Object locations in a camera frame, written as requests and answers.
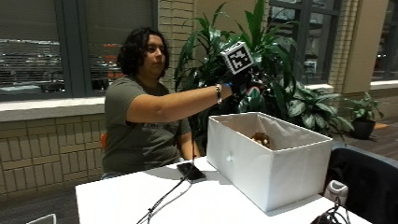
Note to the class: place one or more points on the white marker cube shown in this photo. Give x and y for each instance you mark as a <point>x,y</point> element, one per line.
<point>237,58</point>

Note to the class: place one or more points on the tall green leafy plant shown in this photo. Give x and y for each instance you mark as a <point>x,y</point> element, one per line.
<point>211,37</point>

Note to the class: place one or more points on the brown soft toy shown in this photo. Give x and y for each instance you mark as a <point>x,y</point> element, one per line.
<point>261,138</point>

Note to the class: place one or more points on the variegated leafy plant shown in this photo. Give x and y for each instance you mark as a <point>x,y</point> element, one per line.
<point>314,109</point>

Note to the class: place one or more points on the narrow dark-framed window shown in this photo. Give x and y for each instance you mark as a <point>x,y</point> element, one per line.
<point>302,37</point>

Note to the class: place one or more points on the white fabric storage box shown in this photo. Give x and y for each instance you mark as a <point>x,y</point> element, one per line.
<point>269,169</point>

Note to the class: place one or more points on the small green potted plant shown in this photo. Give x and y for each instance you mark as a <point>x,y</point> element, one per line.
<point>365,107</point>

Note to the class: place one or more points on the the person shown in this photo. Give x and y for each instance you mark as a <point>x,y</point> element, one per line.
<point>141,137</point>

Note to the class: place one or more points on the black plant pot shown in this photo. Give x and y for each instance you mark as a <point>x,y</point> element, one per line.
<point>363,129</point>

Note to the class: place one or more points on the black smartphone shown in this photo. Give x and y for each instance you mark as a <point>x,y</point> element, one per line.
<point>191,171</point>

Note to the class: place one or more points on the dark window at edge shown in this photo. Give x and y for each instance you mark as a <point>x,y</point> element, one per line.
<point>387,40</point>

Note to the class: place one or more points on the grey chair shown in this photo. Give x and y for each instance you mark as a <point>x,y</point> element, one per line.
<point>373,157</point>

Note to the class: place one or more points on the orange chair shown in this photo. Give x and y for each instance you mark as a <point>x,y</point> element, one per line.
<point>104,140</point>

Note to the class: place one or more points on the white small device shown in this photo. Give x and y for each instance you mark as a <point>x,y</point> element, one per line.
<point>335,191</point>

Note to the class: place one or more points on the black garment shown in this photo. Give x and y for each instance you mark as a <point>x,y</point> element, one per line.
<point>366,189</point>

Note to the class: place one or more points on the large dark-framed window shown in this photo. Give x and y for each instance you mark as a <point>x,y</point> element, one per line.
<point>70,46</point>

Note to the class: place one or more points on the grey window sill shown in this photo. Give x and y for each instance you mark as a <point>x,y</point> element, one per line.
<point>45,109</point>

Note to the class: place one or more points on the white chair frame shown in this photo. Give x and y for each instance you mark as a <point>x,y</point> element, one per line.
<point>42,218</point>

